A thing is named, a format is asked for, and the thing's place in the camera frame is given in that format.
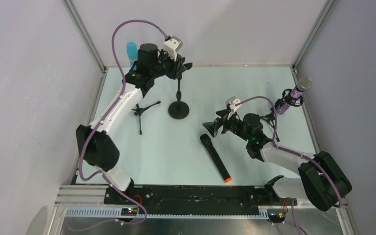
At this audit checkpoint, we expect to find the black microphone orange tip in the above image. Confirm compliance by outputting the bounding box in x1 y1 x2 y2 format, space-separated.
200 134 232 183

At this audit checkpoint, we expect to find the black round-base microphone stand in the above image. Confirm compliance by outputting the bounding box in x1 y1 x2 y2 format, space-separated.
168 75 189 119

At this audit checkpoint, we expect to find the blue microphone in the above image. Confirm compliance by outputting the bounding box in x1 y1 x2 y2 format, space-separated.
126 42 138 70

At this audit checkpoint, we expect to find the small black tripod microphone stand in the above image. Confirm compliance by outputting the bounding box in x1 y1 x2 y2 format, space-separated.
132 101 161 135

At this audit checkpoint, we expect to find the black shock-mount tripod stand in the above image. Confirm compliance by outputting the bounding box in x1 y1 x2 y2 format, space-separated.
262 87 304 127

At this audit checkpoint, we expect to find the purple glitter microphone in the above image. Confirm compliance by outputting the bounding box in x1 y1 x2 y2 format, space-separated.
275 77 312 115

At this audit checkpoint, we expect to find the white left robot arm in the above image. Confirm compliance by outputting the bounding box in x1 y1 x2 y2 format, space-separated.
76 39 192 191

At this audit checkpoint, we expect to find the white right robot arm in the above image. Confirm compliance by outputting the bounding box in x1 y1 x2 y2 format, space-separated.
202 110 353 212

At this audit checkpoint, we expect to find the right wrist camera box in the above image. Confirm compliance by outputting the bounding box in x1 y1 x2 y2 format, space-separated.
225 96 242 119

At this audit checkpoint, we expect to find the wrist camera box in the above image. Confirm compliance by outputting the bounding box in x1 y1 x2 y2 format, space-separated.
225 96 242 119
163 36 183 61

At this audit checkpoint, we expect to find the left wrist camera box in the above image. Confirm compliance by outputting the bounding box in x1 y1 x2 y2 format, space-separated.
163 36 183 61

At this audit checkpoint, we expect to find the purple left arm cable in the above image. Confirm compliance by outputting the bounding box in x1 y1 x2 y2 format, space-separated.
78 19 169 233

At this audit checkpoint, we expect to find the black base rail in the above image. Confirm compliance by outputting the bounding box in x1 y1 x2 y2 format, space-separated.
104 185 293 216

